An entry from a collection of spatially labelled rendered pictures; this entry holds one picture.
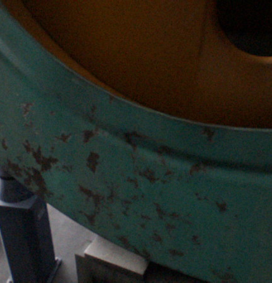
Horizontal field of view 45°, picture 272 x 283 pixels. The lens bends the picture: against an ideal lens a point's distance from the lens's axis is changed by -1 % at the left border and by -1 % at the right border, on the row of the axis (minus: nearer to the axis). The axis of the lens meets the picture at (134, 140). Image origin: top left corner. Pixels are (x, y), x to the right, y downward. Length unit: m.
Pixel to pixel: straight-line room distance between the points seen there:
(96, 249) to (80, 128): 0.49
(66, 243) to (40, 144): 1.38
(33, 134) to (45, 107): 0.04
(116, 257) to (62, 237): 1.02
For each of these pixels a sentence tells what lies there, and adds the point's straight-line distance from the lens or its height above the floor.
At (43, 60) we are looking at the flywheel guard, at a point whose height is 1.11.
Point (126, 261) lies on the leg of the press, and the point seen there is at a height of 0.64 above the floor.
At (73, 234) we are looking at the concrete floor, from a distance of 1.74.
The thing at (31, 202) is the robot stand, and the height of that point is 0.45.
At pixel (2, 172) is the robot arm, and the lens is 1.22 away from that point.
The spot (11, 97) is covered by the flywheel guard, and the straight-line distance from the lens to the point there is 0.34.
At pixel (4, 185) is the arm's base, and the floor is 0.51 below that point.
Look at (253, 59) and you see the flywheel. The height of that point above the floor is 1.11.
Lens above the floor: 1.18
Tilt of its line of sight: 27 degrees down
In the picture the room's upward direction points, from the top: straight up
